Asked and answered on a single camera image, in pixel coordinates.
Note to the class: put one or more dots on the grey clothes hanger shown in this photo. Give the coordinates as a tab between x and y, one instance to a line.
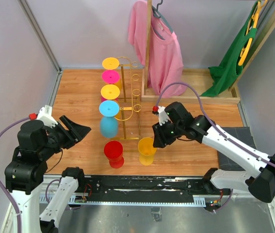
159	16

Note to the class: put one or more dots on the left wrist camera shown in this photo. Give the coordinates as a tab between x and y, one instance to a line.
44	115

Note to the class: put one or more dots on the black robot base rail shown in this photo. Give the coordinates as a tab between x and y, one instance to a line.
146	191

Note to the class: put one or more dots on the gold wire glass rack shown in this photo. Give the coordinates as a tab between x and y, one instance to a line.
130	105

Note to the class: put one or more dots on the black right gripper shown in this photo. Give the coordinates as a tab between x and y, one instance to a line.
160	140

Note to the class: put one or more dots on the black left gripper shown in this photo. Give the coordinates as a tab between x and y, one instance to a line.
77	132

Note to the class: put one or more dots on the pink plastic wine glass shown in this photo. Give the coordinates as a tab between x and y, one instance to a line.
110	76

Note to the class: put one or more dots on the wooden stand post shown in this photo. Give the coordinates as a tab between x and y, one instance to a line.
148	39

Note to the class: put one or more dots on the pink t-shirt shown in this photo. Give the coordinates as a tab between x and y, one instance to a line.
165	62

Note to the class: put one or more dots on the yellow wine glass front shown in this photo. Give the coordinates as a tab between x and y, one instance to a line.
146	151

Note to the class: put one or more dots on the red plastic wine glass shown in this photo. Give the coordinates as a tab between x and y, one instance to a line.
113	151

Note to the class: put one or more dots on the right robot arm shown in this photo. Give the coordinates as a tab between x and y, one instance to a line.
258	174

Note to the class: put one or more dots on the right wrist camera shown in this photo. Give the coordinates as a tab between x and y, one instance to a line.
162	115

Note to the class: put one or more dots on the yellow wine glass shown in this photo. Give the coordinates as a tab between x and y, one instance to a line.
110	91
110	63
146	151

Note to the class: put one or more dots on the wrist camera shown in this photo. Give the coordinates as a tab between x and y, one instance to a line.
162	115
44	115

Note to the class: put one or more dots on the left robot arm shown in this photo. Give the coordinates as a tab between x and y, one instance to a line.
24	176

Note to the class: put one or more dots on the blue plastic wine glass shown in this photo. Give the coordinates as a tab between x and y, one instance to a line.
108	124

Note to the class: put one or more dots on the green t-shirt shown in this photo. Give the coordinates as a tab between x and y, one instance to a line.
228	70

